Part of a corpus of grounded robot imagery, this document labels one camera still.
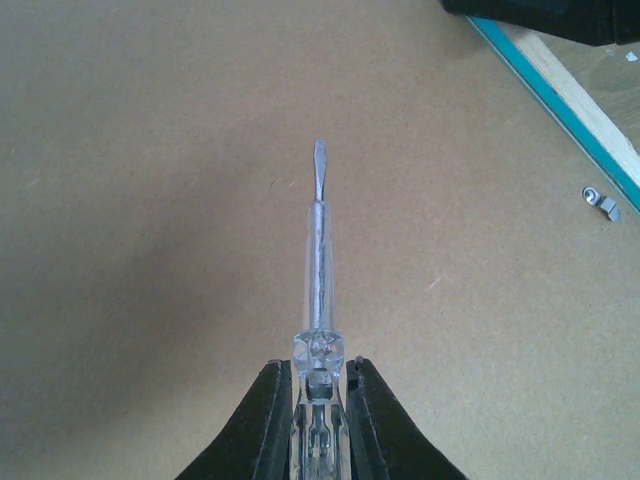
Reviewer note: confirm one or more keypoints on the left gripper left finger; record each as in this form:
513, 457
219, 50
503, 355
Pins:
255, 441

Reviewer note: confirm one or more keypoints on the blue wooden picture frame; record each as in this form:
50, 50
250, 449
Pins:
156, 173

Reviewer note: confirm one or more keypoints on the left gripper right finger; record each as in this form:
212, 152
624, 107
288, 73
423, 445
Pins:
385, 443

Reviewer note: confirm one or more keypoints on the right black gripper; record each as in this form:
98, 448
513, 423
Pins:
589, 22

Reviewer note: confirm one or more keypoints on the clear handle screwdriver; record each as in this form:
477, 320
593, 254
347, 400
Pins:
320, 444

